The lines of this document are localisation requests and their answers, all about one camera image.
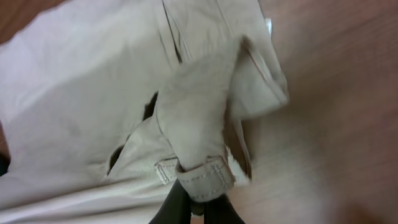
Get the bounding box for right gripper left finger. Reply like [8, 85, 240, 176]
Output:
[149, 180, 191, 224]

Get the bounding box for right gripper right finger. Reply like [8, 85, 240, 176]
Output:
[204, 194, 245, 224]

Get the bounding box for beige khaki shorts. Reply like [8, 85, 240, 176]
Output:
[1, 0, 289, 223]

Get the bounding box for black garment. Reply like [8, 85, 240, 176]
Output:
[0, 154, 10, 176]

